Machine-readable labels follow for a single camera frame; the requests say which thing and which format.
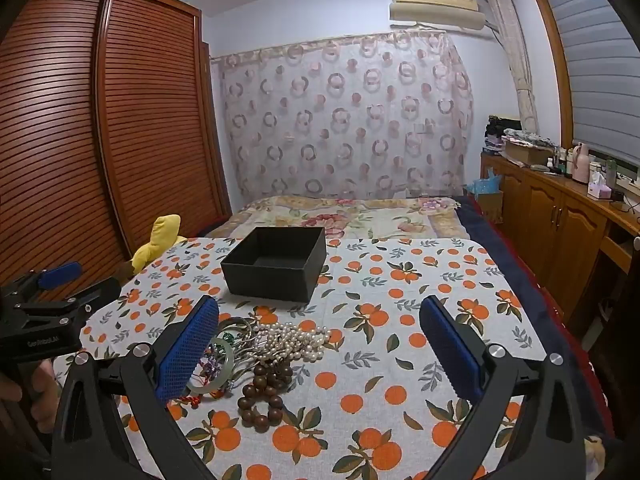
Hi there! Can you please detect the cardboard box with clutter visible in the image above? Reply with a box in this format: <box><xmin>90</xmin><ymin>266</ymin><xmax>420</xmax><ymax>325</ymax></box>
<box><xmin>501</xmin><ymin>129</ymin><xmax>557</xmax><ymax>168</ymax></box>

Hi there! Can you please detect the silver bangle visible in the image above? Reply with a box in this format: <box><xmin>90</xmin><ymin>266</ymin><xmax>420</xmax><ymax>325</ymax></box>
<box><xmin>217</xmin><ymin>316</ymin><xmax>257</xmax><ymax>342</ymax></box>

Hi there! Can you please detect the white wall air conditioner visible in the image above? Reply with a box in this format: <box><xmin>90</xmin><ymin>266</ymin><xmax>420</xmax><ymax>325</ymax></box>
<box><xmin>389</xmin><ymin>0</ymin><xmax>487</xmax><ymax>36</ymax></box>

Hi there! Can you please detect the grey window blind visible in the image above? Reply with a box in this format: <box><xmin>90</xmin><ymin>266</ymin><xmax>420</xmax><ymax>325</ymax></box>
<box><xmin>542</xmin><ymin>0</ymin><xmax>640</xmax><ymax>167</ymax></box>

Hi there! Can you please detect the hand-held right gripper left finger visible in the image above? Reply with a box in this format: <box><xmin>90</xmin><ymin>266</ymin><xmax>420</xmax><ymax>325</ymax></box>
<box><xmin>50</xmin><ymin>295</ymin><xmax>221</xmax><ymax>480</ymax></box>

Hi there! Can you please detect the blue plastic bag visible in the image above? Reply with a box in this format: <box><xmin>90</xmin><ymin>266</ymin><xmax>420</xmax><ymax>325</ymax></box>
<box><xmin>465</xmin><ymin>169</ymin><xmax>504</xmax><ymax>197</ymax></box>

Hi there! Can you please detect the pale green bangle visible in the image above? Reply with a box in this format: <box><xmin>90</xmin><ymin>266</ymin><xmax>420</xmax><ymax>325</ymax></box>
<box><xmin>187</xmin><ymin>340</ymin><xmax>236</xmax><ymax>395</ymax></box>

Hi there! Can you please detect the white pearl necklace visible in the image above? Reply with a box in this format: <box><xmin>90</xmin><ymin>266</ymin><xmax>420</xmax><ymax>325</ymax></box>
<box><xmin>239</xmin><ymin>322</ymin><xmax>346</xmax><ymax>367</ymax></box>

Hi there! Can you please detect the person's left hand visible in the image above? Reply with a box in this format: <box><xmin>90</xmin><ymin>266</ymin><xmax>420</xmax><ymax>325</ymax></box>
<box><xmin>0</xmin><ymin>359</ymin><xmax>60</xmax><ymax>427</ymax></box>

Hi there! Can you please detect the stack of folded clothes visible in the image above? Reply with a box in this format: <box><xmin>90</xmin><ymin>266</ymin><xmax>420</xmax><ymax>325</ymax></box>
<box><xmin>482</xmin><ymin>116</ymin><xmax>523</xmax><ymax>154</ymax></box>

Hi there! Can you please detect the wooden side cabinet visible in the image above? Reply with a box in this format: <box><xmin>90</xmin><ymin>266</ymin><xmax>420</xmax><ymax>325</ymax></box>
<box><xmin>480</xmin><ymin>152</ymin><xmax>640</xmax><ymax>343</ymax></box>

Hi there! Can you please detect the pink tissue box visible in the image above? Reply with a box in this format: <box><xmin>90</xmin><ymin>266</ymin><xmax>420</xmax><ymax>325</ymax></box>
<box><xmin>587</xmin><ymin>172</ymin><xmax>612</xmax><ymax>200</ymax></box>

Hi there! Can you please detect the brown wooden bead bracelet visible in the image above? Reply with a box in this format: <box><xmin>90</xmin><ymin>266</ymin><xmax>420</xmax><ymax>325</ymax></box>
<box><xmin>236</xmin><ymin>364</ymin><xmax>296</xmax><ymax>428</ymax></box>

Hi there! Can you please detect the yellow plush toy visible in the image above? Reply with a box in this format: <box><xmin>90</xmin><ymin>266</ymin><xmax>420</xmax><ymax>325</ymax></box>
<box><xmin>131</xmin><ymin>214</ymin><xmax>187</xmax><ymax>277</ymax></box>

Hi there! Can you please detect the purple flower hairpin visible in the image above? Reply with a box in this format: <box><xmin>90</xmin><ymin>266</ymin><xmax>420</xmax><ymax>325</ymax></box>
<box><xmin>197</xmin><ymin>339</ymin><xmax>266</xmax><ymax>382</ymax></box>

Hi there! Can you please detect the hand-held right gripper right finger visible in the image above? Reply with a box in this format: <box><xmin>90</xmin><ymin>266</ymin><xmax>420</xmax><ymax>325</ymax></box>
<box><xmin>419</xmin><ymin>295</ymin><xmax>588</xmax><ymax>480</ymax></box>

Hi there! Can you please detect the pink thermos jug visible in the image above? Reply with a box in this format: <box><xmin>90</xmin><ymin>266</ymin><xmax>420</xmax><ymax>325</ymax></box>
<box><xmin>571</xmin><ymin>142</ymin><xmax>592</xmax><ymax>185</ymax></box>

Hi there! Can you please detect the floral bed blanket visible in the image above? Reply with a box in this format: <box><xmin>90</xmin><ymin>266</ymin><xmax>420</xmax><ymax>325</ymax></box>
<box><xmin>207</xmin><ymin>195</ymin><xmax>471</xmax><ymax>241</ymax></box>

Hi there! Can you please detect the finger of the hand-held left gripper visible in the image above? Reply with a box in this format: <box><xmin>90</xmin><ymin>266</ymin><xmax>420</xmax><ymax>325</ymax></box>
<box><xmin>0</xmin><ymin>261</ymin><xmax>83</xmax><ymax>303</ymax></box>
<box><xmin>14</xmin><ymin>277</ymin><xmax>122</xmax><ymax>322</ymax></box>

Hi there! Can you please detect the circle print sheer curtain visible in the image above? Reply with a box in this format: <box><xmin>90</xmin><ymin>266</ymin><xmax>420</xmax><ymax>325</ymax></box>
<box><xmin>210</xmin><ymin>30</ymin><xmax>475</xmax><ymax>202</ymax></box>

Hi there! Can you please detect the orange fruit print tablecloth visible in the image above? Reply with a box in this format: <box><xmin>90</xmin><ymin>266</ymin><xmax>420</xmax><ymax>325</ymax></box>
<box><xmin>52</xmin><ymin>236</ymin><xmax>551</xmax><ymax>480</ymax></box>

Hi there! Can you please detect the brown slatted wooden wardrobe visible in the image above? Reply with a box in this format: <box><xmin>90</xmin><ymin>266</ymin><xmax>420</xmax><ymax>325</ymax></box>
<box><xmin>0</xmin><ymin>0</ymin><xmax>232</xmax><ymax>313</ymax></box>

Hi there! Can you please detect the dark blue bedsheet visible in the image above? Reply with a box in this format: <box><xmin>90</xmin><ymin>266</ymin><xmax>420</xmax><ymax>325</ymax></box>
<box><xmin>452</xmin><ymin>195</ymin><xmax>608</xmax><ymax>431</ymax></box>

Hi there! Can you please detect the black box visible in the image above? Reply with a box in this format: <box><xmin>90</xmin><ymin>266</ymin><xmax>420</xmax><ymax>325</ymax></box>
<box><xmin>220</xmin><ymin>226</ymin><xmax>327</xmax><ymax>304</ymax></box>

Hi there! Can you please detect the beige tied curtain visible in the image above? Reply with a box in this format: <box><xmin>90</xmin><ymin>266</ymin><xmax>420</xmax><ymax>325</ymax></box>
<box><xmin>482</xmin><ymin>0</ymin><xmax>541</xmax><ymax>133</ymax></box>

